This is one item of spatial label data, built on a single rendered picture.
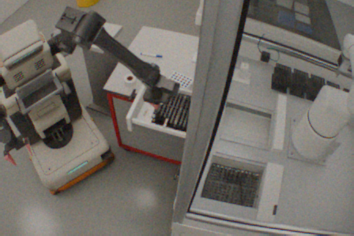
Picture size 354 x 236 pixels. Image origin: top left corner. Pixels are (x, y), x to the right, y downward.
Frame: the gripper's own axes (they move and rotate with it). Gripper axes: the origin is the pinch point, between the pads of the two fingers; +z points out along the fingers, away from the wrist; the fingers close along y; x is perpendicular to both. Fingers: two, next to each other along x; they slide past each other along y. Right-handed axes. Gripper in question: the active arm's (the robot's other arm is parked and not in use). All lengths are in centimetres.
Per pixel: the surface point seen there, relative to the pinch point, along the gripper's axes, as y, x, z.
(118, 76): -33.8, 26.2, 15.9
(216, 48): 28, -49, -82
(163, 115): 3.5, -1.1, 3.3
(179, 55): -5, 54, 17
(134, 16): -99, 189, 90
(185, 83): 5.1, 29.9, 14.1
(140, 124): -5.7, -7.7, 5.0
